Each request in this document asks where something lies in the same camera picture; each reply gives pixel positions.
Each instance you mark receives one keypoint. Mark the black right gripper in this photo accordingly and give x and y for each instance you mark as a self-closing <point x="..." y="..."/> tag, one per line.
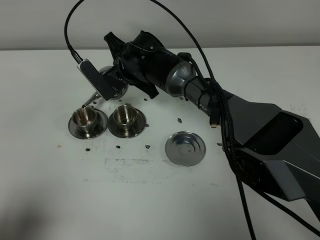
<point x="127" y="59"/>

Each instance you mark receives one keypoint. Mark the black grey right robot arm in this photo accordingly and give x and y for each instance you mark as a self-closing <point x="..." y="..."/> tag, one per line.
<point x="273" y="151"/>

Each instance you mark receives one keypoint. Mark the right stainless steel teacup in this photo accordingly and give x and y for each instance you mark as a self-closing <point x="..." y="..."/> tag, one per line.
<point x="125" y="117"/>

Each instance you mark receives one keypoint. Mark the stainless steel teacup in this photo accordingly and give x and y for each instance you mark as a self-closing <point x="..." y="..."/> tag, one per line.
<point x="84" y="119"/>
<point x="125" y="117"/>

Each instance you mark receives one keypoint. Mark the right stainless steel saucer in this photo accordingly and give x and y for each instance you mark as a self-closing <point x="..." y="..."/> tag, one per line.
<point x="137" y="129"/>

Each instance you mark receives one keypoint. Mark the left stainless steel saucer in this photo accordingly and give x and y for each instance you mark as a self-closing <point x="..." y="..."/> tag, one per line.
<point x="101" y="127"/>

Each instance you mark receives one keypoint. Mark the left stainless steel teacup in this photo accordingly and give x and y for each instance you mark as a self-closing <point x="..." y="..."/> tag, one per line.
<point x="84" y="119"/>

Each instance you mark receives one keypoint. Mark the stainless steel teapot saucer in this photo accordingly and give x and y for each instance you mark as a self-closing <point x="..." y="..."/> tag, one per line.
<point x="185" y="148"/>

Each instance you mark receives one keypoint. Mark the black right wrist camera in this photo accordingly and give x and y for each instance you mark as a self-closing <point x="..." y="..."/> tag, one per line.
<point x="101" y="86"/>

